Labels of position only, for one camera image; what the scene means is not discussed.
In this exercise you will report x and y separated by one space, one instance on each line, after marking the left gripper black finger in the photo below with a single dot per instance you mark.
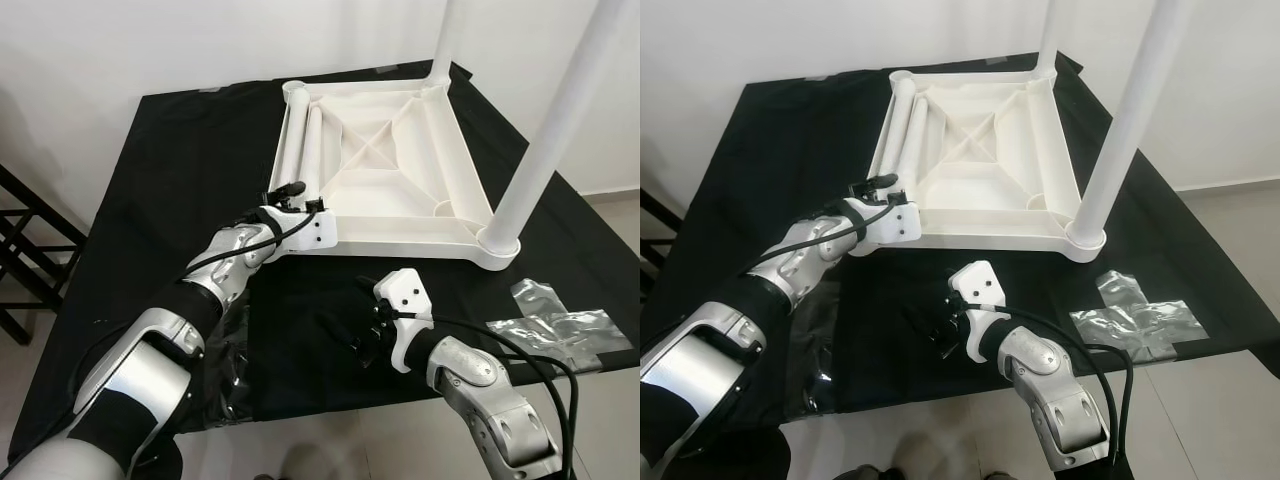
285 190
875 183

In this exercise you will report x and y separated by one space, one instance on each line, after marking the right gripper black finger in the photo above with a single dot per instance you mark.
366 289

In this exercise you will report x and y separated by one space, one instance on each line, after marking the white plastic table leg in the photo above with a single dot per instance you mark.
447 40
896 130
322 150
1048 30
920 145
1130 120
297 140
560 120

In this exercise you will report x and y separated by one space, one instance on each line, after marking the cream plastic table top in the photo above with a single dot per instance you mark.
1000 205
400 215

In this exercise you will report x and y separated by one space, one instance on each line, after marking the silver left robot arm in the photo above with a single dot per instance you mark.
140 360
700 350

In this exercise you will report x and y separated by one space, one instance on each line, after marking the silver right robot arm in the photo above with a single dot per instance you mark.
1060 395
490 400

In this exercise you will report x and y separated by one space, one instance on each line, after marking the black table cloth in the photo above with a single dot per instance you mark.
200 150
800 150

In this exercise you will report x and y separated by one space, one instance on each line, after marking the grey robot right leg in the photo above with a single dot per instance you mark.
930 474

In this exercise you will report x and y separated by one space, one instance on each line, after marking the grey robot leg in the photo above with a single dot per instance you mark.
862 472
930 474

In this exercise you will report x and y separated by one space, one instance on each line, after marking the grey robot left leg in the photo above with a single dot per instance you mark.
862 472

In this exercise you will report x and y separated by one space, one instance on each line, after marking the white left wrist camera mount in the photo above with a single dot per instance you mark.
315 230
898 225

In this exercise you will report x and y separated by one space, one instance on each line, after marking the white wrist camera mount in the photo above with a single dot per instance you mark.
405 295
315 230
980 285
898 225

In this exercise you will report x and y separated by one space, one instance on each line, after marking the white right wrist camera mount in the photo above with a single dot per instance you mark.
980 285
405 295

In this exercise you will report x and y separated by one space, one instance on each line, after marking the black metal frame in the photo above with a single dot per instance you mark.
40 215
660 215

